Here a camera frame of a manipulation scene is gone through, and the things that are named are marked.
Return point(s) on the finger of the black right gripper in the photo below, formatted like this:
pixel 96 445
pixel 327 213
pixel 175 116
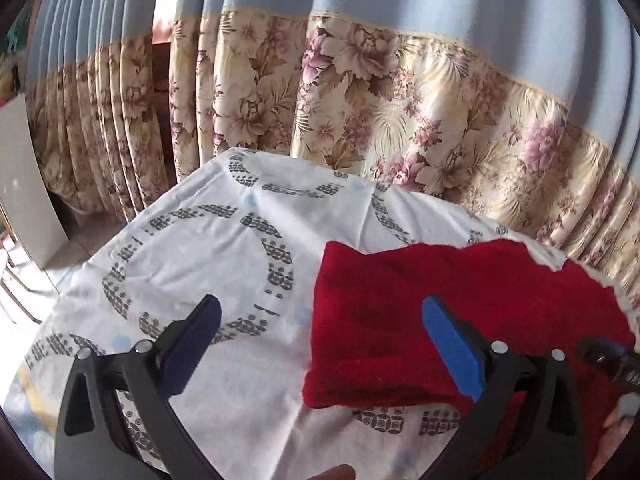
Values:
pixel 619 364

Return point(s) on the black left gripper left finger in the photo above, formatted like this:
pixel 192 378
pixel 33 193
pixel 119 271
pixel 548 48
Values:
pixel 93 440

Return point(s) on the person's left hand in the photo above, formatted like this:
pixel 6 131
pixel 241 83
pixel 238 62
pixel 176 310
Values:
pixel 339 472

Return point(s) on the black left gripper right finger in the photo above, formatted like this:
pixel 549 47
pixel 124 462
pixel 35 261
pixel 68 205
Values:
pixel 524 422

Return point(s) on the blue floral curtain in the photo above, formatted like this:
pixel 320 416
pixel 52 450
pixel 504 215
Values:
pixel 524 111

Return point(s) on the red knitted sweater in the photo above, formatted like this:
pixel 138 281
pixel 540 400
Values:
pixel 370 352

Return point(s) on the white board panel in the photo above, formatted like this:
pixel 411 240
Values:
pixel 24 198

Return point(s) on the person's right hand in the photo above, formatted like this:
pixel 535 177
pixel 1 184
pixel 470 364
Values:
pixel 616 425

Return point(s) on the white patterned bed sheet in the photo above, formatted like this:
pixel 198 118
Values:
pixel 250 229

